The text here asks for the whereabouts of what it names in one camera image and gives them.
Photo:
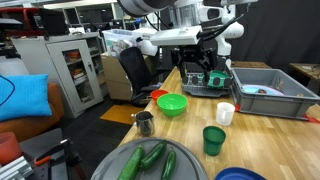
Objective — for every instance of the black office chair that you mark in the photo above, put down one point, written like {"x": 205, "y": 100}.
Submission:
{"x": 135, "y": 70}

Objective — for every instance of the grey plastic crate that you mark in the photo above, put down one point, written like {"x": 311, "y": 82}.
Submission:
{"x": 266, "y": 105}

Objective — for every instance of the large green cucumber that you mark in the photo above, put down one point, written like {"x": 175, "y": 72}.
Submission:
{"x": 131, "y": 165}

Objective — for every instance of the red plastic bowl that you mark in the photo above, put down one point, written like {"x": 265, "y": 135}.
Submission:
{"x": 157, "y": 94}

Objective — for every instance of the lavender plate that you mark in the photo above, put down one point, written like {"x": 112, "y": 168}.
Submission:
{"x": 256, "y": 90}

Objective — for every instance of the silver aluminium profile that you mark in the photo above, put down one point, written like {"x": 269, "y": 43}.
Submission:
{"x": 15, "y": 168}

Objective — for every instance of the small green cucumber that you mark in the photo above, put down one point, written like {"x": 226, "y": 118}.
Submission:
{"x": 169, "y": 165}

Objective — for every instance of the blue cushion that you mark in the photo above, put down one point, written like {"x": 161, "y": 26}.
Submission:
{"x": 25, "y": 96}

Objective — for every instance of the medium green cucumber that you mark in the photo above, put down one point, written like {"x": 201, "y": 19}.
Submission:
{"x": 152, "y": 155}

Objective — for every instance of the grey round tray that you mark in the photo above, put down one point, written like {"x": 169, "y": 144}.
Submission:
{"x": 186, "y": 166}

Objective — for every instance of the clear lidded storage box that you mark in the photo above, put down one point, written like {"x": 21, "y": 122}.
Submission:
{"x": 116, "y": 40}

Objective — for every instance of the green plastic plate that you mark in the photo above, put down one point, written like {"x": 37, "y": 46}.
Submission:
{"x": 220, "y": 78}

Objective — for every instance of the orange floor mat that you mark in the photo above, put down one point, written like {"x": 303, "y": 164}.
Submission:
{"x": 120, "y": 114}

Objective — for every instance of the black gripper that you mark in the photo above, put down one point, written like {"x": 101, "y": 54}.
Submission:
{"x": 195, "y": 55}

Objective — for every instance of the grey metal cabinet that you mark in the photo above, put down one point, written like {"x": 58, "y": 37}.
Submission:
{"x": 60, "y": 73}

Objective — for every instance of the white plastic cup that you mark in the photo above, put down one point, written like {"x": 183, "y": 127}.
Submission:
{"x": 225, "y": 114}

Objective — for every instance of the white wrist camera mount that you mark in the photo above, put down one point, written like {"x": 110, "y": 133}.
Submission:
{"x": 173, "y": 36}

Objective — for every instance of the blue bowl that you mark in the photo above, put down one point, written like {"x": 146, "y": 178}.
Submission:
{"x": 238, "y": 175}

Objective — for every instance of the steel milk pitcher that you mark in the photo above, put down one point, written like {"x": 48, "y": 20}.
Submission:
{"x": 145, "y": 124}

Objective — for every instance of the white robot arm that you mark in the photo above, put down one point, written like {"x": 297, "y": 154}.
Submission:
{"x": 143, "y": 6}

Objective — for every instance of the green plastic bowl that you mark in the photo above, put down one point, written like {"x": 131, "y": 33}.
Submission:
{"x": 172, "y": 106}

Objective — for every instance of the red round container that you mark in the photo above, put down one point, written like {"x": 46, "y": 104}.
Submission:
{"x": 9, "y": 148}

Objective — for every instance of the wooden side table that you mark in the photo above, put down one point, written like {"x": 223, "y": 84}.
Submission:
{"x": 306, "y": 70}

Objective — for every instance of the beige cardboard box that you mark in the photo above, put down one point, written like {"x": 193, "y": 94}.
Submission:
{"x": 113, "y": 76}

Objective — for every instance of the orange sofa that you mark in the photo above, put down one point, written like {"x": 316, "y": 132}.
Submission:
{"x": 30, "y": 126}

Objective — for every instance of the dark green plastic cup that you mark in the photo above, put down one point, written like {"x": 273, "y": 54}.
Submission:
{"x": 214, "y": 141}

